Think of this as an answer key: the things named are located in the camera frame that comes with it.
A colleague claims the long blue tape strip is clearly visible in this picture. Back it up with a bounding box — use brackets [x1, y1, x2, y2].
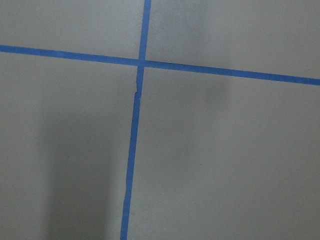
[119, 0, 152, 240]

